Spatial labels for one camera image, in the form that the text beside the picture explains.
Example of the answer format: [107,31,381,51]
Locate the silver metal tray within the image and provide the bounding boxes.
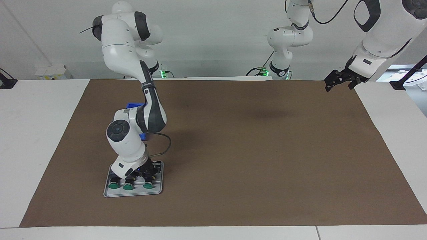
[103,161,164,198]

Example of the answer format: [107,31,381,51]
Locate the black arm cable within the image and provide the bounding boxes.
[309,0,349,25]
[147,132,172,157]

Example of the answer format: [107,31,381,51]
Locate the black stand with clamp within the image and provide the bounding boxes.
[390,55,427,90]

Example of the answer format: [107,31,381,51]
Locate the white and yellow box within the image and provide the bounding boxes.
[35,65,72,80]

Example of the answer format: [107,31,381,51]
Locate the blue plastic storage bin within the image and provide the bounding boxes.
[126,103,147,140]

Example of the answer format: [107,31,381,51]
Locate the white cluttered side surface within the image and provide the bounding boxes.
[377,65,427,90]

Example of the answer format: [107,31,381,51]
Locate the black left base cable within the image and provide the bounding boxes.
[246,52,276,76]

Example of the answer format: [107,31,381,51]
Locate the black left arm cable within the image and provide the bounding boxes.
[309,0,349,25]

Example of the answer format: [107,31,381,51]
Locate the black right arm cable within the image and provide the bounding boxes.
[147,132,172,157]

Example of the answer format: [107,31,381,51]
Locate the black table clamp bracket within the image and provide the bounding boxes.
[0,68,18,89]

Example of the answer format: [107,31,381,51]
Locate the brown paper table mat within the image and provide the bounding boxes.
[19,79,427,228]

